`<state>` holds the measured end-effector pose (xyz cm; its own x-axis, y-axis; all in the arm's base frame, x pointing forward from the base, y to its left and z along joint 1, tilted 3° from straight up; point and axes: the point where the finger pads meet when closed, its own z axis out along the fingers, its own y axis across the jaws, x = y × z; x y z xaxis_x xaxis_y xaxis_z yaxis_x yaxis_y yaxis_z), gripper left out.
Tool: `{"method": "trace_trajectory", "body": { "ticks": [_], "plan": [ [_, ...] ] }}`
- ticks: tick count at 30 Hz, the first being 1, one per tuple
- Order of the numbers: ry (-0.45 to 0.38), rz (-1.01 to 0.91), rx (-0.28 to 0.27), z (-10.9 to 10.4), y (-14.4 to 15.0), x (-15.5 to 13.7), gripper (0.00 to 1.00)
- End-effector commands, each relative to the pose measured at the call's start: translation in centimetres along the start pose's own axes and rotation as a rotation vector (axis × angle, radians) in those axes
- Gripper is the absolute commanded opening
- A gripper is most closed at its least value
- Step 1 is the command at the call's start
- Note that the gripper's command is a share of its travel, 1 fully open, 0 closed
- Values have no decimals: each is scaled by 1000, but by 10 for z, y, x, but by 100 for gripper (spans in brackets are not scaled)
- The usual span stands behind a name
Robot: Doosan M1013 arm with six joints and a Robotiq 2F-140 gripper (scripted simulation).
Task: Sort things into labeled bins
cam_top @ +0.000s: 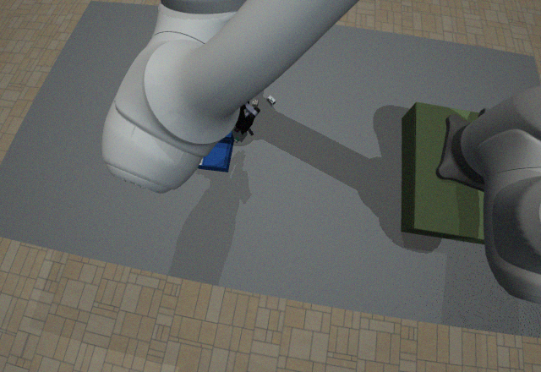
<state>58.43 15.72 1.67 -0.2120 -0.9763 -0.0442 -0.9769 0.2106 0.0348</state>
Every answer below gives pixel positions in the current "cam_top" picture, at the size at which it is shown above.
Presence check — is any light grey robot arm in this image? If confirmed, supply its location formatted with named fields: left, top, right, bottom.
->
left=101, top=0, right=541, bottom=304

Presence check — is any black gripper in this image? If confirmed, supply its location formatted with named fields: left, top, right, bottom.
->
left=232, top=101, right=260, bottom=142

